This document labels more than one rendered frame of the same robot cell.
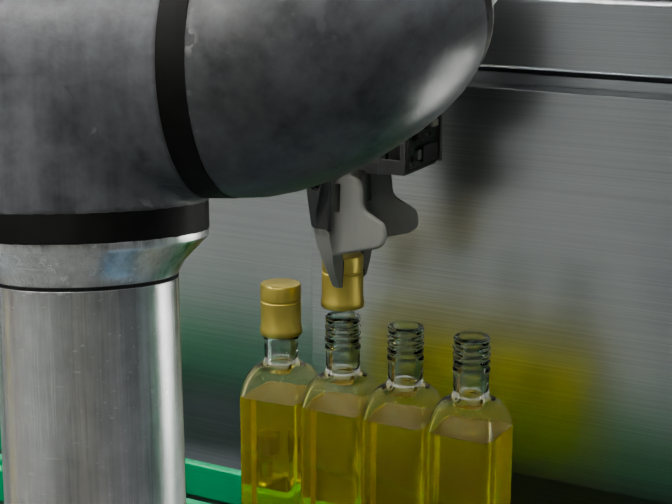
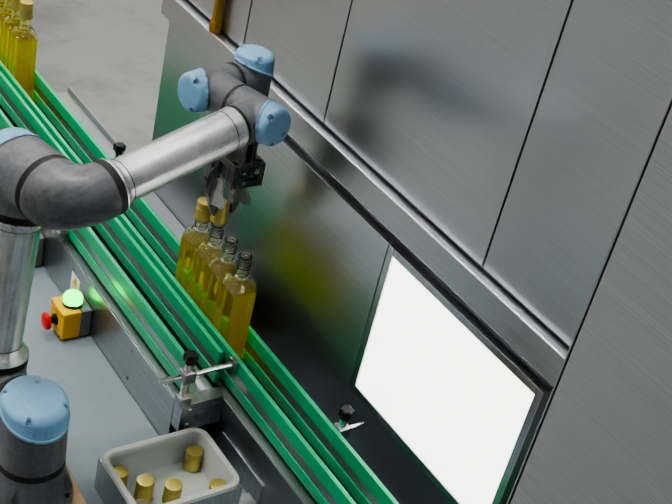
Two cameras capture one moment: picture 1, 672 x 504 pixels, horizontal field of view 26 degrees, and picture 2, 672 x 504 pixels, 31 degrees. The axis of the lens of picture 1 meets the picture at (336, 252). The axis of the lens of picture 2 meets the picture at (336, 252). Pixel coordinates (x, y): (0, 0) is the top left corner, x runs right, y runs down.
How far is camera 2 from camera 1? 1.52 m
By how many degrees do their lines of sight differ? 26
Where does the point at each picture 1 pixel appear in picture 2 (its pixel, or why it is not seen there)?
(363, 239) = (218, 204)
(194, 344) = not seen: hidden behind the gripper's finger
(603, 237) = (319, 238)
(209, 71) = (23, 199)
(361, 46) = (61, 207)
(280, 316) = (199, 213)
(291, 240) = not seen: hidden behind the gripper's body
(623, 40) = (341, 169)
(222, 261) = not seen: hidden behind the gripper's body
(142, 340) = (15, 247)
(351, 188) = (220, 183)
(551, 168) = (311, 203)
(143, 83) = (13, 193)
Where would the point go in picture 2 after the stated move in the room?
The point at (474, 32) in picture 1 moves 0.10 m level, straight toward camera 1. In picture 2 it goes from (110, 207) to (64, 229)
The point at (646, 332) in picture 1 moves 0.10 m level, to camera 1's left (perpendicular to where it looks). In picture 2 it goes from (322, 281) to (279, 260)
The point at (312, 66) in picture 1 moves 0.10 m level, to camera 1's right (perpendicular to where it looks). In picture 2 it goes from (46, 208) to (98, 234)
